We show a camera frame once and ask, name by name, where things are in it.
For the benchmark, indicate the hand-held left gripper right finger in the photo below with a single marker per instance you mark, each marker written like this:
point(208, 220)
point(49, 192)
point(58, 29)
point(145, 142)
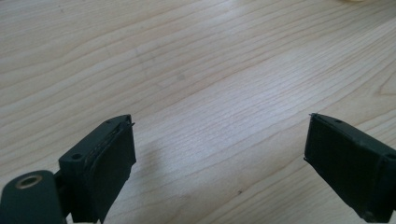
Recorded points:
point(348, 165)

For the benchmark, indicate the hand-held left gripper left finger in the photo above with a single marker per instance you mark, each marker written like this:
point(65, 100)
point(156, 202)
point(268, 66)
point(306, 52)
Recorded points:
point(99, 168)

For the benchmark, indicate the cream white flat board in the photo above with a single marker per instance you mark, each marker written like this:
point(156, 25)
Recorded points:
point(353, 0)

